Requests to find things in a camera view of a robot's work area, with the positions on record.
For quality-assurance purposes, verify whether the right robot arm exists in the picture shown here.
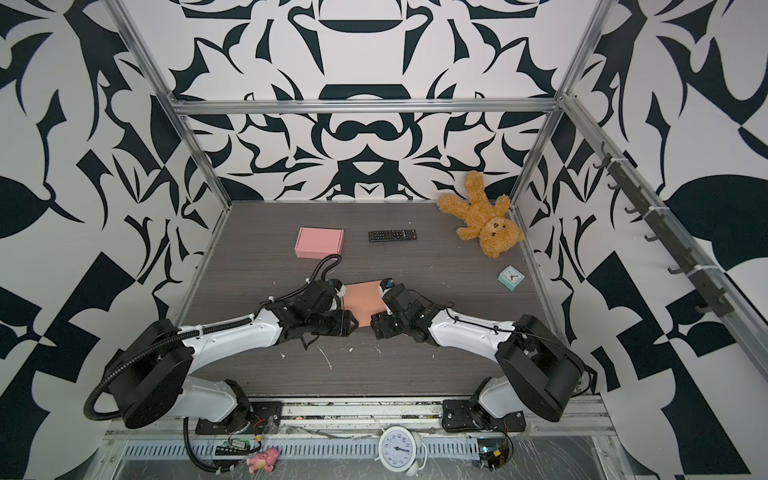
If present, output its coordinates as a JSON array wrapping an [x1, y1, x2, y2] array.
[[371, 279, 586, 429]]

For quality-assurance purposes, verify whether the small green alarm clock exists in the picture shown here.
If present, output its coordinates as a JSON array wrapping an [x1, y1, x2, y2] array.
[[498, 266, 525, 291]]

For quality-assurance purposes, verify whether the black wall hook rack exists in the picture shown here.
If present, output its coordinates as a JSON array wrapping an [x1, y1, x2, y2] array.
[[595, 153, 735, 318]]

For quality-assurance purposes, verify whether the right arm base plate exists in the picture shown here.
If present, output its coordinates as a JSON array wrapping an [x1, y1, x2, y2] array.
[[441, 400, 527, 433]]

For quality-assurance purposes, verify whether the small pink toy figure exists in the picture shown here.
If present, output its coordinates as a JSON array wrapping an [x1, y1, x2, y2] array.
[[247, 448, 279, 474]]

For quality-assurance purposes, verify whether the pink paper box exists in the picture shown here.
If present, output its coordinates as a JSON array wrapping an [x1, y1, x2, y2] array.
[[294, 227, 344, 259]]

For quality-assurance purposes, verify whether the white round table clock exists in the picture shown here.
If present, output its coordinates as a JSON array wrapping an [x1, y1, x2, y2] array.
[[377, 426, 428, 477]]

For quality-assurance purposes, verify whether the peach paper box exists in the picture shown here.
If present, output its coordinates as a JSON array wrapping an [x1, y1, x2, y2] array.
[[342, 280, 387, 328]]

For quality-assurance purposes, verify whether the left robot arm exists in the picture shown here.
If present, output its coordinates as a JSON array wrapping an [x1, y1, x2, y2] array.
[[83, 254, 359, 433]]

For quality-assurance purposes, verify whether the brown teddy bear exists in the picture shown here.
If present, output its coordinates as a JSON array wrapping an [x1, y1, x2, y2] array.
[[437, 171, 524, 258]]

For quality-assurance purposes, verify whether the black electronics module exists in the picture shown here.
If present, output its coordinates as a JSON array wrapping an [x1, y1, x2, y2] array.
[[478, 436, 514, 471]]

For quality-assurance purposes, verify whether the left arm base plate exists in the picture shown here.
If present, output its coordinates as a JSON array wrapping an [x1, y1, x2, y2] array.
[[194, 401, 283, 435]]

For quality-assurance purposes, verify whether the green circuit board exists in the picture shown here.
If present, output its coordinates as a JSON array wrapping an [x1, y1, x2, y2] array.
[[214, 436, 262, 457]]

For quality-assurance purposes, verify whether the black corrugated cable conduit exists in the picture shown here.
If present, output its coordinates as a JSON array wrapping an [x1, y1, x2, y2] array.
[[82, 329, 193, 422]]

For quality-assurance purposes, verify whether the black tv remote control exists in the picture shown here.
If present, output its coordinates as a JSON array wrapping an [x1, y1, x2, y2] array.
[[368, 229, 418, 243]]

